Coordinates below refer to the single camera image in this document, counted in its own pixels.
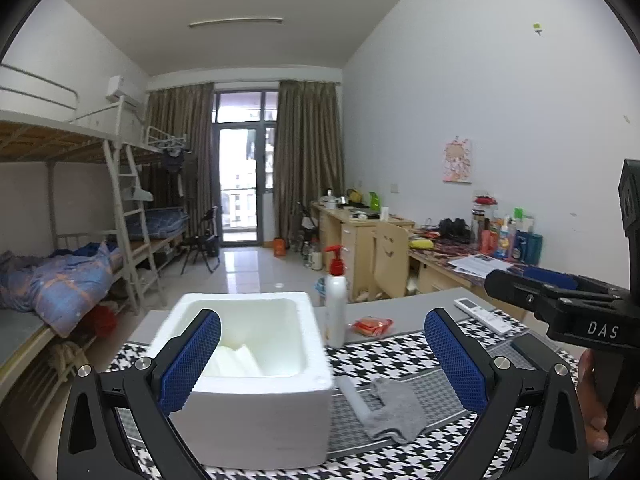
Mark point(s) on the black folding chair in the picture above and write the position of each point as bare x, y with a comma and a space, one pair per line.
202, 245

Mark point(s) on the ceiling tube light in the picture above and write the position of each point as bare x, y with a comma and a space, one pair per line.
235, 22

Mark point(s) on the houndstooth table mat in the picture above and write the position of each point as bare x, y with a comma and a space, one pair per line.
390, 355

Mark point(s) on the blue plaid mattress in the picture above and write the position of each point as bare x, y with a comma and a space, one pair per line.
160, 222

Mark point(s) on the orange snack packet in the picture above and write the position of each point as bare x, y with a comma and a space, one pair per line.
371, 326

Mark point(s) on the silver cooking pot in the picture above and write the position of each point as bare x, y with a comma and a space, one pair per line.
328, 201

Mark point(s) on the brown curtain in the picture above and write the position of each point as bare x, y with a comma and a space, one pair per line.
175, 125
310, 160

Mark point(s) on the white spray bottle red trigger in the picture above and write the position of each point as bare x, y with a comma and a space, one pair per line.
336, 300

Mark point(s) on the yellow bag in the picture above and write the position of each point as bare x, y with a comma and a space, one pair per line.
355, 195

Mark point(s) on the black smartphone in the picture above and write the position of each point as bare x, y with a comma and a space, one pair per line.
527, 347

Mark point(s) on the white remote control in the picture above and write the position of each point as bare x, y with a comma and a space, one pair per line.
480, 312

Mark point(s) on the wooden chair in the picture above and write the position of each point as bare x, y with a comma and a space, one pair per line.
390, 255

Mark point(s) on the white floor jug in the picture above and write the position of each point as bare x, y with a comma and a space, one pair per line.
315, 260

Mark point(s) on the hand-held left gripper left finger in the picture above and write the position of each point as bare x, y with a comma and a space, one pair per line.
192, 360

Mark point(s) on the person's right hand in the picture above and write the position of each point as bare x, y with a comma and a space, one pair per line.
592, 400

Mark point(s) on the dark blue shampoo bottle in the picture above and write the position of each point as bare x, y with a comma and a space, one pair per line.
532, 249

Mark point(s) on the steel tumbler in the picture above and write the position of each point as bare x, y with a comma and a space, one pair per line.
478, 225

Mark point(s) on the blue plaid quilt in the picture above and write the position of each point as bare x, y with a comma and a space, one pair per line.
65, 285

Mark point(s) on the wooden desk patterned cover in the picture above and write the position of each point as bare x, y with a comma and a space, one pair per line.
440, 260

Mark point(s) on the glass balcony door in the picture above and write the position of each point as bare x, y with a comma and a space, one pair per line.
245, 160

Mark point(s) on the pink cartoon wall poster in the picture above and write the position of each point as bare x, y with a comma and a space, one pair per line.
457, 160

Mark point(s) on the yellow pouch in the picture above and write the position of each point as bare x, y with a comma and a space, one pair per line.
421, 244

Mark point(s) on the printed paper sheets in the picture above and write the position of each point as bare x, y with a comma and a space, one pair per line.
477, 264

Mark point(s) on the red cloth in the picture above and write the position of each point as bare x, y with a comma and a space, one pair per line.
104, 321

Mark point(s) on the wooden desk with drawers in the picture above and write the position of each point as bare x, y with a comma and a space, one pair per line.
350, 240

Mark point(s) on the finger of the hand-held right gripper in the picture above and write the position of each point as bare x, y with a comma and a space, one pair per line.
520, 295
550, 277

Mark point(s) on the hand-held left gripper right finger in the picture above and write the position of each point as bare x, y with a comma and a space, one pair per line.
455, 360

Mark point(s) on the white air conditioner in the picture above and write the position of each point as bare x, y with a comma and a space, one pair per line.
122, 91

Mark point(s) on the white bunk bed ladder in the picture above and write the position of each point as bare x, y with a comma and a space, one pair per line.
127, 200

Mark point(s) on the blue lotion bottle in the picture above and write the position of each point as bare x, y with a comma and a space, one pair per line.
518, 245

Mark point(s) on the green container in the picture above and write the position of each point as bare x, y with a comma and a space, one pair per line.
374, 200

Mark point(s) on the white cup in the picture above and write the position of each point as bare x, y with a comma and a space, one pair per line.
385, 213

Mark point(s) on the hanging dark clothes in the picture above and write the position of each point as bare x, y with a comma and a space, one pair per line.
172, 160

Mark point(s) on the white foam box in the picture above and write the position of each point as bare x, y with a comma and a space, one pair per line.
300, 360

